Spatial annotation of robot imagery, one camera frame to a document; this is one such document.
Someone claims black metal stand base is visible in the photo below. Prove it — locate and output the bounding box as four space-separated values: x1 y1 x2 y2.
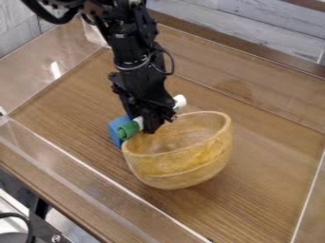
0 215 68 243

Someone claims blue foam block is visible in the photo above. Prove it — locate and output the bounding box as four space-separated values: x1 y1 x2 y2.
108 115 133 147

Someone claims green white marker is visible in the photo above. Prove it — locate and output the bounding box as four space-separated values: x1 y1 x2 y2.
114 94 187 140

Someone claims clear acrylic triangle bracket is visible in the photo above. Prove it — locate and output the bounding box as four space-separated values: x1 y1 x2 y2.
82 21 110 48

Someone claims brown wooden bowl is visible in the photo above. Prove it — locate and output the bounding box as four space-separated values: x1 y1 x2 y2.
121 111 233 190

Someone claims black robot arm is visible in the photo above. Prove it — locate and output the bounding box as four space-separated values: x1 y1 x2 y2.
19 0 175 134

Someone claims black cable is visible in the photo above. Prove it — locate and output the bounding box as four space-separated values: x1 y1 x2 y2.
0 211 36 243

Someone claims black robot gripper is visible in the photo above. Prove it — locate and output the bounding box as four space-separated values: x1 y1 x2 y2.
109 56 175 134

